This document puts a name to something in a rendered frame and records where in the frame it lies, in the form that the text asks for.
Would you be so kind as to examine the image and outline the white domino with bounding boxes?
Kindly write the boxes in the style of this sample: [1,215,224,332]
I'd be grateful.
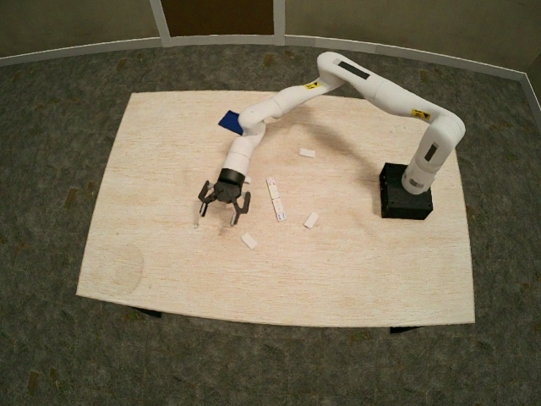
[241,233,258,250]
[275,205,287,222]
[299,148,315,159]
[304,212,319,230]
[270,190,282,208]
[266,177,278,192]

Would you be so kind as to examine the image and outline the dark blue flat rectangle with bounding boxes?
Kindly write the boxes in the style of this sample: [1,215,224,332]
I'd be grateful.
[218,110,243,135]

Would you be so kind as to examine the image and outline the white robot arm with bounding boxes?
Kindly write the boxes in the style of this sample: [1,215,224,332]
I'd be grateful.
[222,52,465,195]

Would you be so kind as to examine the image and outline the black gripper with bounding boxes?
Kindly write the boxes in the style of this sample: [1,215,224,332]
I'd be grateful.
[198,168,251,227]

